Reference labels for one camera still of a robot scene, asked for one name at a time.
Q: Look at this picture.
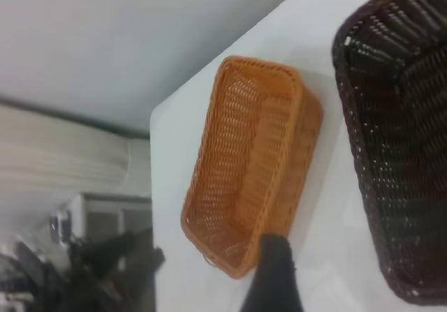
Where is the orange-brown wicker basket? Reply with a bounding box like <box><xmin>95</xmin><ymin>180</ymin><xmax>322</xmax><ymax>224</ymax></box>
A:
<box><xmin>180</xmin><ymin>55</ymin><xmax>324</xmax><ymax>281</ymax></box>

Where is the grey metal framed panel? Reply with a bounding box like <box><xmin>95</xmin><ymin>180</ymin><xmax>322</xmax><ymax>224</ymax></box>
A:
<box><xmin>48</xmin><ymin>192</ymin><xmax>154</xmax><ymax>254</ymax></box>

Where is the white pleated curtain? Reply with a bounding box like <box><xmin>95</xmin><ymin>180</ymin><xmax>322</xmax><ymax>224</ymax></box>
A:
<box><xmin>0</xmin><ymin>101</ymin><xmax>152</xmax><ymax>197</ymax></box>

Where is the dark brown wicker basket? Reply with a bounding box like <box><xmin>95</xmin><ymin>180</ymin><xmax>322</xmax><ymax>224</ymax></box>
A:
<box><xmin>330</xmin><ymin>0</ymin><xmax>447</xmax><ymax>308</ymax></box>

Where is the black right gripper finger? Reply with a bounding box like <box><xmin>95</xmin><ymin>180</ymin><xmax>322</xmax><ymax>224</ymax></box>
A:
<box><xmin>237</xmin><ymin>234</ymin><xmax>304</xmax><ymax>312</ymax></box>

